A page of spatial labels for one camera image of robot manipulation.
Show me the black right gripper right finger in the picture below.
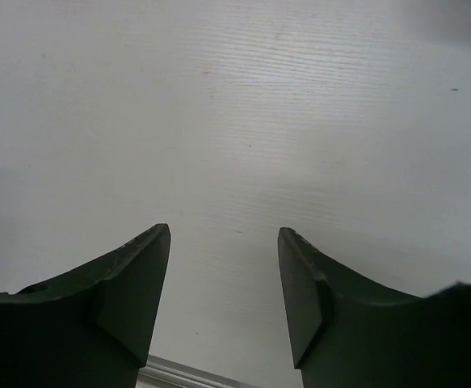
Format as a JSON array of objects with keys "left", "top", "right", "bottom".
[{"left": 278, "top": 227, "right": 471, "bottom": 387}]

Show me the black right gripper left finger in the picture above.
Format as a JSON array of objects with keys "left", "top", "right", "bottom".
[{"left": 0, "top": 223, "right": 170, "bottom": 387}]

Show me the aluminium table edge rail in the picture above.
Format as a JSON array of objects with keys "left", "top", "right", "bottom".
[{"left": 139, "top": 356, "right": 252, "bottom": 388}]

